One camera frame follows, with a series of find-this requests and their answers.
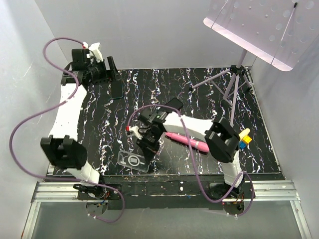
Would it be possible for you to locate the black smartphone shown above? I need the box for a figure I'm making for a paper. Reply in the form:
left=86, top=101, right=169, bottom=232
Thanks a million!
left=165, top=98, right=183, bottom=110

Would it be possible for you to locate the yellow toy brick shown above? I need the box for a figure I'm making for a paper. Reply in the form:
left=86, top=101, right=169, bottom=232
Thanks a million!
left=242, top=135, right=252, bottom=145

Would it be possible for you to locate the cream wooden toy microphone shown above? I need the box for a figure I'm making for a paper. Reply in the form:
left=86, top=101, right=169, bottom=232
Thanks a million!
left=239, top=128, right=250, bottom=140

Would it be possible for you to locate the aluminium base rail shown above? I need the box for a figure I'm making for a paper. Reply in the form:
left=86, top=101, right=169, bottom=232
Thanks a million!
left=21, top=180, right=311, bottom=239

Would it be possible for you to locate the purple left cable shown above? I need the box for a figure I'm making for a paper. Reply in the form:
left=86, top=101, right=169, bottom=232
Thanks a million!
left=9, top=37, right=125, bottom=224

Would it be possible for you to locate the lilac music stand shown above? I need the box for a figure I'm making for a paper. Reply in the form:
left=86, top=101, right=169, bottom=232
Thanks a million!
left=190, top=0, right=319, bottom=127

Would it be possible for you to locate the phone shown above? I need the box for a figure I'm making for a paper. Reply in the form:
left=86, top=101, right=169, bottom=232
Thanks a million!
left=111, top=79, right=123, bottom=99

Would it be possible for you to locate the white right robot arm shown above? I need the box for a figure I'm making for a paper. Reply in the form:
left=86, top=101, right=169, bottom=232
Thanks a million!
left=137, top=108, right=248, bottom=198

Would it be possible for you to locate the pink toy microphone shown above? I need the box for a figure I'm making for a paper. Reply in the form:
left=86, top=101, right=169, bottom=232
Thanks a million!
left=165, top=132, right=209, bottom=153

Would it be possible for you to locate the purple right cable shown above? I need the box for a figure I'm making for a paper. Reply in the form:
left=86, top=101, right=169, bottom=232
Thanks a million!
left=127, top=104, right=256, bottom=217

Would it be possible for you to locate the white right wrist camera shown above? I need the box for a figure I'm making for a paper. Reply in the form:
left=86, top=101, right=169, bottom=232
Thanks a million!
left=126, top=126, right=143, bottom=140

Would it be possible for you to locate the purple cable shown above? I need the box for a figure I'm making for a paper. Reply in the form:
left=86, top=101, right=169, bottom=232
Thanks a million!
left=9, top=37, right=125, bottom=224
left=127, top=104, right=256, bottom=217

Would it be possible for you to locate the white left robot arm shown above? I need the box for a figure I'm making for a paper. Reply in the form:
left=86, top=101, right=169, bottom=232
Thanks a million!
left=40, top=43, right=123, bottom=199

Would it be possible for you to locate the clear phone case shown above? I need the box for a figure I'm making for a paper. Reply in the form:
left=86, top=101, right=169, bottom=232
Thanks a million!
left=117, top=150, right=149, bottom=173

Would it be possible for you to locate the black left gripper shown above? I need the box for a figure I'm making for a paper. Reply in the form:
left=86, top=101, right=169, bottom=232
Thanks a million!
left=86, top=56, right=120, bottom=85

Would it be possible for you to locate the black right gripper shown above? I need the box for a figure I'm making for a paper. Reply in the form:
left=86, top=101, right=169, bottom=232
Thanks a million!
left=136, top=128, right=163, bottom=164

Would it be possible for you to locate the blue toy brick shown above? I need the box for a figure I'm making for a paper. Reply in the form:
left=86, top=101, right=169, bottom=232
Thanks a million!
left=239, top=141, right=247, bottom=150

